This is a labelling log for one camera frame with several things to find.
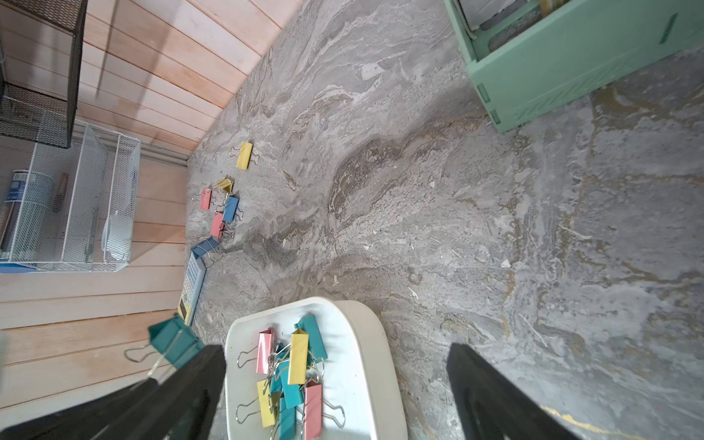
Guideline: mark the pink binder clip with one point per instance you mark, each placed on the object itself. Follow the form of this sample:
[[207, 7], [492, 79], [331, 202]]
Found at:
[[260, 354], [316, 409], [204, 198], [217, 226]]

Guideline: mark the green plastic book crate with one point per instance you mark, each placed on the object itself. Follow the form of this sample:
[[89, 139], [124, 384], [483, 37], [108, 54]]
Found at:
[[578, 48]]

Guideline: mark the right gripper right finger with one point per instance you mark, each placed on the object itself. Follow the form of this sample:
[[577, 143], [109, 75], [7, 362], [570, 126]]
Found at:
[[490, 406]]

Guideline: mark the yellow blue calculator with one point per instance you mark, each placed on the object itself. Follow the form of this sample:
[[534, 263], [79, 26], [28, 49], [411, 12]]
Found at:
[[192, 285]]

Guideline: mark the black wire mesh basket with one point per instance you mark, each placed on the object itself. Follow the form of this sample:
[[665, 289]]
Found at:
[[41, 59]]

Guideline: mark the white wire wall shelf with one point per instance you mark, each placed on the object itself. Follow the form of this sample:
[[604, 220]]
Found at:
[[90, 223]]

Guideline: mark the dark blue binder clip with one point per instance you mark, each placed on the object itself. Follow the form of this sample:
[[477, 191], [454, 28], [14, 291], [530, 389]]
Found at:
[[210, 246]]

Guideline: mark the teal binder clip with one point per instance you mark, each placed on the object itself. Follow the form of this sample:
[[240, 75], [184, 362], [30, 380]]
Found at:
[[308, 324], [174, 342]]

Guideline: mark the white plastic storage tray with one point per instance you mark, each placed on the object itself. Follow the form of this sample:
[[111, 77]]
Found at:
[[359, 381]]

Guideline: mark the yellow binder clip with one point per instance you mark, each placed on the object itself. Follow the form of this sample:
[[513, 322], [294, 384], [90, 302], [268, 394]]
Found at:
[[226, 185], [298, 357], [244, 155]]

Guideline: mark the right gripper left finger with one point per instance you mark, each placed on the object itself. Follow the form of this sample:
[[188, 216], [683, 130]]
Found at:
[[182, 407]]

